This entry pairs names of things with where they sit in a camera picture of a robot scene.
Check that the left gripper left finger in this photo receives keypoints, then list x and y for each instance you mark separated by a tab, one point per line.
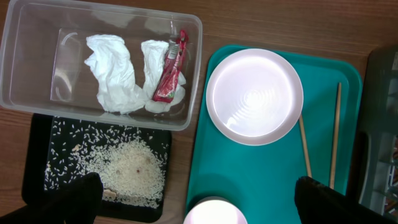
78	202

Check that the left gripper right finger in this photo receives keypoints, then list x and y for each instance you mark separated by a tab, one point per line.
319	204

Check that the pile of white rice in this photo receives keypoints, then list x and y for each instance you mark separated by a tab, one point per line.
130	161

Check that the small white plate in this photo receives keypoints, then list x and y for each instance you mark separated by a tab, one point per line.
215	210

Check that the white napkin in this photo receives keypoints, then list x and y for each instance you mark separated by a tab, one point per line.
111	65
154	52

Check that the red snack wrapper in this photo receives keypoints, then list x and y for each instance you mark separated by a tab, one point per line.
165	91

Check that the grey dishwasher rack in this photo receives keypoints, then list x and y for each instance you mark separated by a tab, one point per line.
377	129

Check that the black food waste tray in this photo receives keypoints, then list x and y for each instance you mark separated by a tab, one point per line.
32	189

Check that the clear plastic waste bin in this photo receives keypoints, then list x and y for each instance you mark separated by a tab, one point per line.
43	53

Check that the left wooden chopstick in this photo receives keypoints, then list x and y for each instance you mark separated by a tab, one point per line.
305	147

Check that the wooden chopstick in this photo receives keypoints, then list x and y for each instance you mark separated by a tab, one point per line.
305	147
335	138

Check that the teal serving tray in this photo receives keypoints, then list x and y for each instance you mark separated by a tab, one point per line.
260	180

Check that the right wooden chopstick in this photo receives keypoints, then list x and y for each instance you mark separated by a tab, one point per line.
335	138

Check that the large white plate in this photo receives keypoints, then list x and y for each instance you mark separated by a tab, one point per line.
254	97

